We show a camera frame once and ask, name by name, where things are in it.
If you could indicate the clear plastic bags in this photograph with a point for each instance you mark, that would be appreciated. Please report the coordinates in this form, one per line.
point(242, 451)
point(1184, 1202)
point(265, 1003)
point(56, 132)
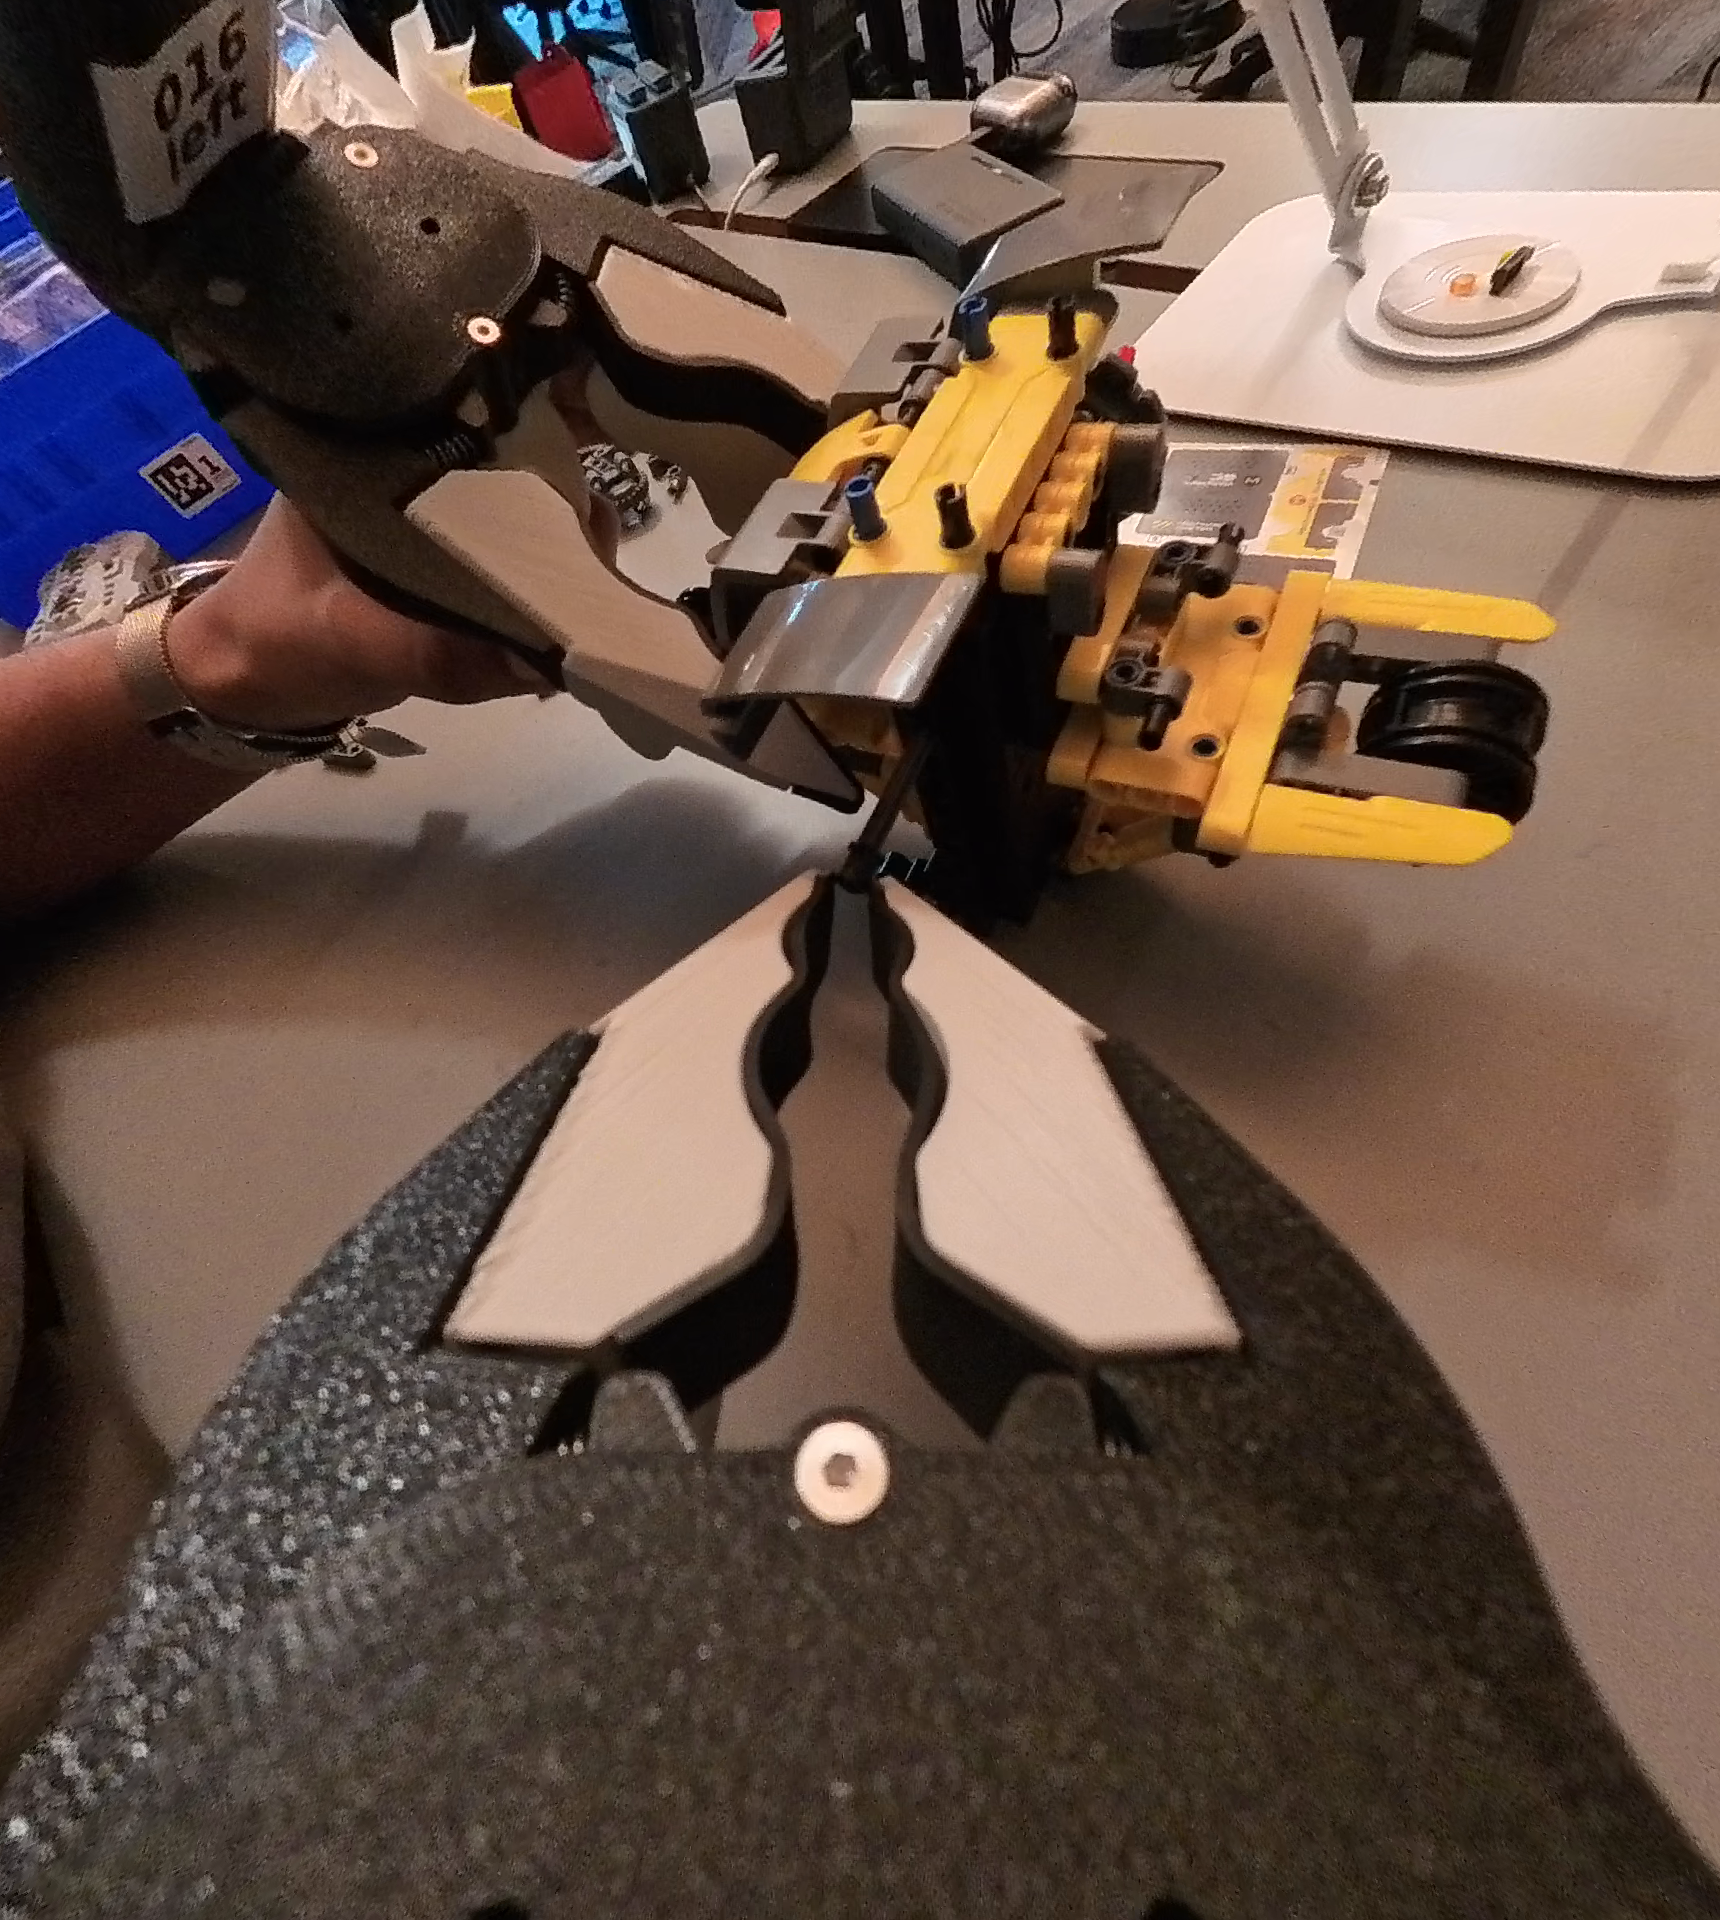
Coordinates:
point(382, 61)

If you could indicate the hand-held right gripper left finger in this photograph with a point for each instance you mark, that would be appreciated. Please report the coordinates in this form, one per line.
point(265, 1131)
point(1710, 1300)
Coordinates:
point(620, 1202)

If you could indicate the black charger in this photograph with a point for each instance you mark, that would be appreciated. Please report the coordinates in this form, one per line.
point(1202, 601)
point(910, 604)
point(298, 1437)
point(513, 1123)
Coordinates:
point(793, 82)
point(657, 137)

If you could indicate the grey toy battery box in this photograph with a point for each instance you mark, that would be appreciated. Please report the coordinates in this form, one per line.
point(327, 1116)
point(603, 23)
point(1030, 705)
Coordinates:
point(83, 585)

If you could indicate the blue plastic bin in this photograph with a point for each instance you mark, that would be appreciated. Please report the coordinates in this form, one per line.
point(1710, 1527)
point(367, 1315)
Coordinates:
point(19, 432)

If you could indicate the yellow grey sticker sheet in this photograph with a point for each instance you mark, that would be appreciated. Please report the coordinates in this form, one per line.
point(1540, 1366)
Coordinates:
point(1248, 496)

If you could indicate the person's left hand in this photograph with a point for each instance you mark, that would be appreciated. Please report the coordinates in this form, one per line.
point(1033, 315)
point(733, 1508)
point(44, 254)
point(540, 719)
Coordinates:
point(305, 649)

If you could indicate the yellow bin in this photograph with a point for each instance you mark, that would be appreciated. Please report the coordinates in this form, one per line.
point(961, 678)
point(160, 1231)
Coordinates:
point(496, 106)

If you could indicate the person's left forearm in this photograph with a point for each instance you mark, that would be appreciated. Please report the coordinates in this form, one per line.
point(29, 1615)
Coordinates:
point(19, 782)

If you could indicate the red object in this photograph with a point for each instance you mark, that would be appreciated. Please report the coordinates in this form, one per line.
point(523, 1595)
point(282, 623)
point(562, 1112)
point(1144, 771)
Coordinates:
point(549, 95)

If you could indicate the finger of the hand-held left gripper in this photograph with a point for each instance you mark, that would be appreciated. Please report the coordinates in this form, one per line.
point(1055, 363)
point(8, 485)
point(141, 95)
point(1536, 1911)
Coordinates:
point(549, 585)
point(709, 329)

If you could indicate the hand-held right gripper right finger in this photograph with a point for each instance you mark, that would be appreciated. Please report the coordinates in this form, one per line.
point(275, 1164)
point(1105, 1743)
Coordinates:
point(1055, 1202)

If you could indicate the yellow grey brick toy vehicle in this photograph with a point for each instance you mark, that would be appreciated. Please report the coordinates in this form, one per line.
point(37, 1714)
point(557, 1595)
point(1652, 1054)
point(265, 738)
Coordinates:
point(1039, 432)

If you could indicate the dark grey plate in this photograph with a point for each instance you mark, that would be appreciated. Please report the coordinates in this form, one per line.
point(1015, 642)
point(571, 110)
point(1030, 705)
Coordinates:
point(1144, 195)

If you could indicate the silver oval case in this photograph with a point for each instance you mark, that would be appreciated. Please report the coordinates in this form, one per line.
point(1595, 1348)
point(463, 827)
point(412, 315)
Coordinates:
point(1030, 106)

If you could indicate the pile of toy brick pieces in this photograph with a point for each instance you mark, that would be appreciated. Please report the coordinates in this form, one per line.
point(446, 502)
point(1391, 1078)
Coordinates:
point(637, 483)

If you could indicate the white book stand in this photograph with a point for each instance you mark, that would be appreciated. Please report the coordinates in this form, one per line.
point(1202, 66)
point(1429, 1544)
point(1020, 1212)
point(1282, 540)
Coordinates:
point(1629, 390)

